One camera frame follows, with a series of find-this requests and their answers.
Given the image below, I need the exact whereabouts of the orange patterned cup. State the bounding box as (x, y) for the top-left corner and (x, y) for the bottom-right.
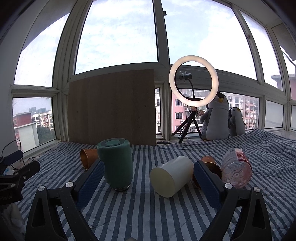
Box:
(192, 156), (222, 189)

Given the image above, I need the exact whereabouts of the large grey penguin plush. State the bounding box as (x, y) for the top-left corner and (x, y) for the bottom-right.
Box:
(200, 92), (229, 141)

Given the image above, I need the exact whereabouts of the black tripod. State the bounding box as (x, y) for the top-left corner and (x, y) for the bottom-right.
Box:
(173, 107), (204, 143)

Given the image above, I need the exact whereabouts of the green thermos bottle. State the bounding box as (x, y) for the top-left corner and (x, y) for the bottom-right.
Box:
(96, 138), (133, 192)

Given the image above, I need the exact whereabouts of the orange metallic cup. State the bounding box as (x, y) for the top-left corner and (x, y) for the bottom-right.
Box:
(80, 149), (99, 170)

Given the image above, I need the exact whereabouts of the wooden board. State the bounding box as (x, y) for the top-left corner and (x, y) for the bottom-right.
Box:
(67, 69), (156, 146)

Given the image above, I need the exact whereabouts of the white cream cup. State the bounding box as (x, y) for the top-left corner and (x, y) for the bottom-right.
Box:
(149, 156), (194, 198)

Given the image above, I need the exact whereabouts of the ring light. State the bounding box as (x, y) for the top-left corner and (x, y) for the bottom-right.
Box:
(169, 55), (219, 107)

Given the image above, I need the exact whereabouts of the black power strip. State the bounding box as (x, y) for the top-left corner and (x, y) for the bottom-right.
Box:
(157, 140), (171, 145)

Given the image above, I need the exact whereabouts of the camera on gooseneck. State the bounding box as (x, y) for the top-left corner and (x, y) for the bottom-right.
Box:
(179, 71), (195, 99)

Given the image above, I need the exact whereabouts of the small grey penguin plush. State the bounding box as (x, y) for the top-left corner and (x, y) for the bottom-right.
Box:
(228, 107), (245, 137)

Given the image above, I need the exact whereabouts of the striped blue white quilt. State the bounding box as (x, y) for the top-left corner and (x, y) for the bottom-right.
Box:
(16, 128), (296, 241)

